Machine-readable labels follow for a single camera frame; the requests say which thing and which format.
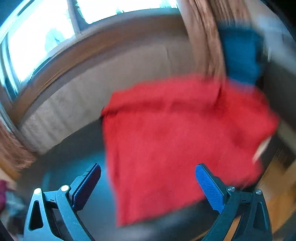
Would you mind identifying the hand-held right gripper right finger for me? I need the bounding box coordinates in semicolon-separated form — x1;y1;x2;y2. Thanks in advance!
195;163;273;241

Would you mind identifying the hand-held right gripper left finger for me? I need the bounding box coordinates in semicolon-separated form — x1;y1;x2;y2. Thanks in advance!
23;163;102;241

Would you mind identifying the red knit sweater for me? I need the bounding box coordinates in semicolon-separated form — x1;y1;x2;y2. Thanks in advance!
100;73;281;228

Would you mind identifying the maroon cloth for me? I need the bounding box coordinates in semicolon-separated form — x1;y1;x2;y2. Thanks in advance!
0;179;7;210

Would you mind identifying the wooden window sill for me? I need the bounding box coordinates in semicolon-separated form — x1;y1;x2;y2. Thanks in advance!
13;8;185;126

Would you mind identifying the window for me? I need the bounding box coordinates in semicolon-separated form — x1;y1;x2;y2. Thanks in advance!
0;0;183;102

